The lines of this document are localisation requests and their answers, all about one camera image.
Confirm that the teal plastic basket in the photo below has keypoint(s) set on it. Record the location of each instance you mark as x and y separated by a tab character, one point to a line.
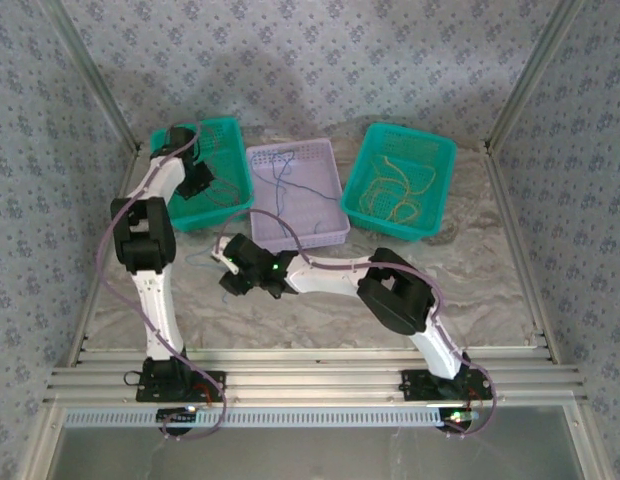
415	145
230	150

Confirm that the aluminium corner post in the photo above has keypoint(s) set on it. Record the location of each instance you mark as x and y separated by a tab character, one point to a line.
95	75
531	75

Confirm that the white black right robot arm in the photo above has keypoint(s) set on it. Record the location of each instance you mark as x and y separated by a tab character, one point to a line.
395	295

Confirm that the aluminium side rail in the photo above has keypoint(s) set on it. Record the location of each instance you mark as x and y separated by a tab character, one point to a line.
90	300
515	230

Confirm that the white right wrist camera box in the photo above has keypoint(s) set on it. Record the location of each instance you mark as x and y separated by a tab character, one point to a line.
225	260

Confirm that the grey metal panel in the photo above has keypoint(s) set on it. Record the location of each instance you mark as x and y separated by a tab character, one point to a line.
315	455

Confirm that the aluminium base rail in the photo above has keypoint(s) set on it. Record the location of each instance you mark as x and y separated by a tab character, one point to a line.
315	380

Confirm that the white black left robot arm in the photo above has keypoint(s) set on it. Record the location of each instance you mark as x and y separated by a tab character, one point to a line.
140	235

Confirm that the small electronics board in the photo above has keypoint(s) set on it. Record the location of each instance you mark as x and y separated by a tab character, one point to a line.
177	414
457	416

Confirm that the lilac plastic basket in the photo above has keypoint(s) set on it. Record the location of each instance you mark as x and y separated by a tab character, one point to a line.
310	215

